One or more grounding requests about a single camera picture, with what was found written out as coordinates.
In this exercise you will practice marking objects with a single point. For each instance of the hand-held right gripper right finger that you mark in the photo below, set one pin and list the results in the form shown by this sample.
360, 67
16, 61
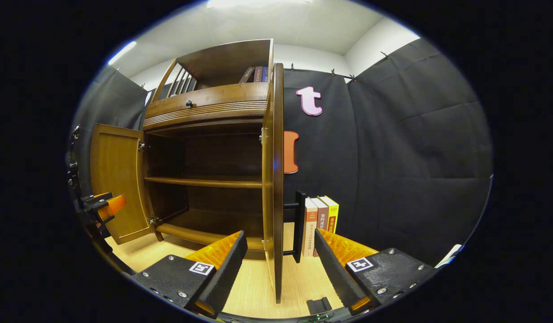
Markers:
337, 278

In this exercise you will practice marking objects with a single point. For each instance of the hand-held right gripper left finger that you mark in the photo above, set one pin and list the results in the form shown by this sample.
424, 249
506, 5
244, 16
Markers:
225, 278

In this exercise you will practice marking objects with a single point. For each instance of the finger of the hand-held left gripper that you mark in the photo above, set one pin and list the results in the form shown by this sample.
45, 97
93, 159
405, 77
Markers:
112, 204

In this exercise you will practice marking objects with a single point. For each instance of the wooden shoe cabinet door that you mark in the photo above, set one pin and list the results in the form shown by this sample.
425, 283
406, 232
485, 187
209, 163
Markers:
278, 179
119, 179

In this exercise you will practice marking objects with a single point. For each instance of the wooden double-door shoe cabinet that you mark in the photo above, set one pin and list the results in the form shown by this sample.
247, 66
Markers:
213, 63

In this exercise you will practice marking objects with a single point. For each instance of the wooden cabinet inner shelf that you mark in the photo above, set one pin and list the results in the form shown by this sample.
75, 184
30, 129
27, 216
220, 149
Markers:
204, 181

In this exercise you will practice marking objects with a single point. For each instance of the wooden cabinet drawer with knob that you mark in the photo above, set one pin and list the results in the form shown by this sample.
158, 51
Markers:
222, 101

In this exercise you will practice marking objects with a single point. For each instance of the reddish brown book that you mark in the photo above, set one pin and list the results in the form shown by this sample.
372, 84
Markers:
322, 217

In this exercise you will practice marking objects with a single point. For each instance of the yellow book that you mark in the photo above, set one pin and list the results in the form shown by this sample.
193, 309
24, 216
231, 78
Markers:
332, 215

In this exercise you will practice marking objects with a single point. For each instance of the white flat object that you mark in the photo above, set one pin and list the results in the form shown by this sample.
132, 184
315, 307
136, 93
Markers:
450, 255

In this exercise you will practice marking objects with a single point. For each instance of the black backdrop cloth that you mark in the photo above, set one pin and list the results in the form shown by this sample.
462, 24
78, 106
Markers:
393, 157

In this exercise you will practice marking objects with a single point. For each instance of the blue book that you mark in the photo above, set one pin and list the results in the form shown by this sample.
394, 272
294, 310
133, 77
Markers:
265, 74

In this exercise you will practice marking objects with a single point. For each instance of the ceiling light panel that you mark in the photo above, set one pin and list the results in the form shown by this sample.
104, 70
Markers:
258, 3

